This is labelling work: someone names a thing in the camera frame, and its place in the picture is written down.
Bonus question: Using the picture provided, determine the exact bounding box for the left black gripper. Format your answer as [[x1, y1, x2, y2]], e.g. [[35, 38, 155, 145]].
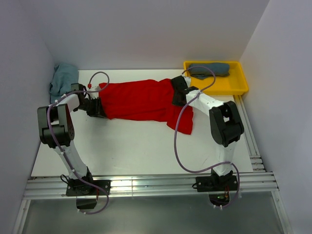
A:
[[76, 97, 107, 118]]

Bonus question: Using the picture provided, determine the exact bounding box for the red t shirt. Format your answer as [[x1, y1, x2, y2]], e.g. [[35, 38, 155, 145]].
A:
[[99, 78, 182, 130]]

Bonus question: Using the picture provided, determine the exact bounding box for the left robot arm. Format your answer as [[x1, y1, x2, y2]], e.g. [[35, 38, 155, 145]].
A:
[[37, 83, 105, 195]]

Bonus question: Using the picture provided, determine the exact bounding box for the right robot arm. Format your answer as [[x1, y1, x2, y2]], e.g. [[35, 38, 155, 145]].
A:
[[171, 75, 244, 190]]

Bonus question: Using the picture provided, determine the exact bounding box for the light blue t shirt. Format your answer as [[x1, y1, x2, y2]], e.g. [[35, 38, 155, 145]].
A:
[[49, 63, 78, 103]]

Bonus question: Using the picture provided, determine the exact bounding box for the rolled dark grey t shirt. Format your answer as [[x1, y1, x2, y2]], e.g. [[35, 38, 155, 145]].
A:
[[188, 62, 230, 80]]

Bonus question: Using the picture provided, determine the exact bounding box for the yellow plastic tray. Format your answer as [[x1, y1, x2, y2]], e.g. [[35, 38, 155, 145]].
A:
[[183, 60, 249, 96]]

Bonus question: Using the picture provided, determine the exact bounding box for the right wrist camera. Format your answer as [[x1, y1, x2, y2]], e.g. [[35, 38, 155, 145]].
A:
[[184, 77, 191, 86]]

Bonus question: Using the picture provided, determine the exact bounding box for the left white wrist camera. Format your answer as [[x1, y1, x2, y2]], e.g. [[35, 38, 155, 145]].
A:
[[87, 83, 101, 93]]

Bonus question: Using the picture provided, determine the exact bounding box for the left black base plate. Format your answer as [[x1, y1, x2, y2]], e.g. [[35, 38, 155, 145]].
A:
[[65, 179, 111, 196]]

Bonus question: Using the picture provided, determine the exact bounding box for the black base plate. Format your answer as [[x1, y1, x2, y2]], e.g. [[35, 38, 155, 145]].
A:
[[65, 179, 111, 196], [193, 175, 239, 192]]

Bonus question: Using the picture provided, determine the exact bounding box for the aluminium front rail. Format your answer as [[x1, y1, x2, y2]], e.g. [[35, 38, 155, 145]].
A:
[[22, 172, 279, 200]]

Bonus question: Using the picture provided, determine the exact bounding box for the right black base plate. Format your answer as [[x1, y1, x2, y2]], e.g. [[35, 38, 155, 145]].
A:
[[193, 175, 239, 192]]

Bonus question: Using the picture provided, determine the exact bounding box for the aluminium side rail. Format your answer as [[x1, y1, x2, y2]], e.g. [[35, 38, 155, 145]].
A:
[[233, 95, 267, 173]]

